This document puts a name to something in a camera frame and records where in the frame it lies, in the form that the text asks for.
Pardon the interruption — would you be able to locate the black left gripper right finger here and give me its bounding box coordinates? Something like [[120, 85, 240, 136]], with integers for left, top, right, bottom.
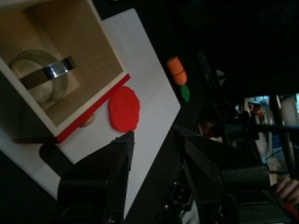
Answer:
[[181, 129, 297, 224]]

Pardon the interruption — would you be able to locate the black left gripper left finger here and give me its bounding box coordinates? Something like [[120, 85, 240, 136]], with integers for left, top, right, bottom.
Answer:
[[57, 130, 136, 224]]

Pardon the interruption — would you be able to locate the flat red dough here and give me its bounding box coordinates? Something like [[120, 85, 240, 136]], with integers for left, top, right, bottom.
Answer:
[[107, 85, 141, 133]]

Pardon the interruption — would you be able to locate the round metal dough cutter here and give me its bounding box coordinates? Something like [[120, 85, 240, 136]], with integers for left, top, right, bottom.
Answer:
[[6, 49, 77, 106]]

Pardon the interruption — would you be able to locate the wooden drawer with red front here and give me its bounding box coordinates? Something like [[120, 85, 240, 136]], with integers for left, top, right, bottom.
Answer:
[[0, 0, 132, 144]]

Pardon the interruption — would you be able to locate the person's bare hand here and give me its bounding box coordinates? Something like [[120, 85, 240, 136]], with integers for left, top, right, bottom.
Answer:
[[272, 178, 299, 207]]

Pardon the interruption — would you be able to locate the black stick tool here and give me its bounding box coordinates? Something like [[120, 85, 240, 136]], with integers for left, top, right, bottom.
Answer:
[[38, 143, 76, 178]]

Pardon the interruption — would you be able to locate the green toy carrot top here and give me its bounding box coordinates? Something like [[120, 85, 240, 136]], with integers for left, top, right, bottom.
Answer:
[[179, 84, 192, 103]]

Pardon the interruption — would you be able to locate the white cutting board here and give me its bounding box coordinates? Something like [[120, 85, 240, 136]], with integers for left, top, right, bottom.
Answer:
[[0, 8, 183, 218]]

